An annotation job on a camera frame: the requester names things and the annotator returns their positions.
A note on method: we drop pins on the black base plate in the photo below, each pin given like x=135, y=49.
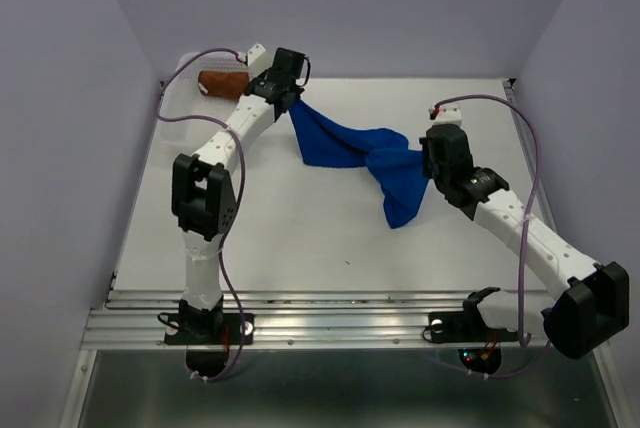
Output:
x=463, y=326
x=233, y=331

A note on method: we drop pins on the brown microfiber towel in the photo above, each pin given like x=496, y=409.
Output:
x=229, y=86

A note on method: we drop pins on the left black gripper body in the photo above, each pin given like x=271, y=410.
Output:
x=297, y=91

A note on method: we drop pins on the blue microfiber towel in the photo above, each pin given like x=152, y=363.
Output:
x=385, y=153

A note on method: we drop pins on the white perforated plastic basket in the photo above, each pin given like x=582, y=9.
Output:
x=184, y=97

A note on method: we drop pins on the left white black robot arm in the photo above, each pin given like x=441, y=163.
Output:
x=203, y=198

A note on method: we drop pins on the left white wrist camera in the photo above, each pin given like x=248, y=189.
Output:
x=258, y=60

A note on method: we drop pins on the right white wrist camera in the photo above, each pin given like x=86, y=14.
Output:
x=449, y=113

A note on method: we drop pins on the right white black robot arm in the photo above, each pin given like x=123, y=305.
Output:
x=585, y=302

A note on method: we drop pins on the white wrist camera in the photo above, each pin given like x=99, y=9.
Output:
x=449, y=113
x=258, y=60

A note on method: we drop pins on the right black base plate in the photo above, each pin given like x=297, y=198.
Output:
x=463, y=326

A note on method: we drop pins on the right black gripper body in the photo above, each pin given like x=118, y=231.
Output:
x=430, y=168

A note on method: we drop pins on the aluminium rail frame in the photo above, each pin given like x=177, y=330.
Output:
x=340, y=300

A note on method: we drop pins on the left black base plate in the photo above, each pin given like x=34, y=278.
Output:
x=233, y=331

